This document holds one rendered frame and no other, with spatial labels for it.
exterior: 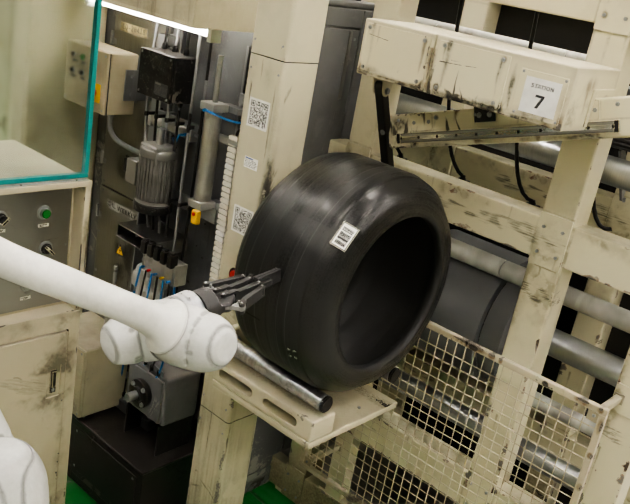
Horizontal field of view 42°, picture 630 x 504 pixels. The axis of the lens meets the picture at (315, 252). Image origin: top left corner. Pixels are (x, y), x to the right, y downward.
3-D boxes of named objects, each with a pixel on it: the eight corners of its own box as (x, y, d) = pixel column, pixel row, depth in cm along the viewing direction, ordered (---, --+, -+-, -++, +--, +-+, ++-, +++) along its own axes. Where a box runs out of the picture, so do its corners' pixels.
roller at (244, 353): (231, 335, 217) (240, 339, 221) (223, 350, 217) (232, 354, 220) (327, 395, 196) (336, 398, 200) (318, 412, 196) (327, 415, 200)
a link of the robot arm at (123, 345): (162, 340, 167) (202, 350, 158) (97, 369, 156) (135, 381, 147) (151, 291, 164) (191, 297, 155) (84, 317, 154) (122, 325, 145)
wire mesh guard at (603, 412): (298, 464, 276) (335, 276, 252) (302, 463, 277) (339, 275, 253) (533, 630, 223) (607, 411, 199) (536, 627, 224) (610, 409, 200)
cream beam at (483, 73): (353, 73, 217) (364, 17, 212) (408, 74, 236) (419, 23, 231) (559, 133, 181) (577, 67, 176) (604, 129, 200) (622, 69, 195)
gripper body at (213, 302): (209, 301, 162) (243, 287, 168) (182, 285, 167) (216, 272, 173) (208, 333, 165) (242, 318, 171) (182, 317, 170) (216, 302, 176)
